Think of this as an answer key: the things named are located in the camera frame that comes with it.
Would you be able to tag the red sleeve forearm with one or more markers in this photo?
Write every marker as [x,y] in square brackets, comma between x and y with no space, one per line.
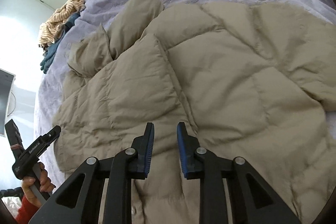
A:
[27,210]

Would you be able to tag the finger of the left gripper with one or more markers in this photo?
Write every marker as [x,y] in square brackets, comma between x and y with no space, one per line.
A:
[44,141]

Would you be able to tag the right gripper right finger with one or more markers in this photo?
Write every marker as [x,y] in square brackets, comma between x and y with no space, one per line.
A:
[230,190]

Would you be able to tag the dark monitor screen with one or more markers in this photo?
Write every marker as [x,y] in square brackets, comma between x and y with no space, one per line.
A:
[6,84]

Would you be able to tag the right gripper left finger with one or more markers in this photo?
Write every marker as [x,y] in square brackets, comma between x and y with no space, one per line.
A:
[100,184]

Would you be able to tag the striped beige garment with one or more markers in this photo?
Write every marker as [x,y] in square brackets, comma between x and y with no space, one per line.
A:
[50,30]

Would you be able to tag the teal folded garment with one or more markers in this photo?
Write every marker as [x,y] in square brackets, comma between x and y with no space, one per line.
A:
[50,53]

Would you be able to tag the khaki puffer jacket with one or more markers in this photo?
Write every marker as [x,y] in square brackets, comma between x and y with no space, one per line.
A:
[250,81]

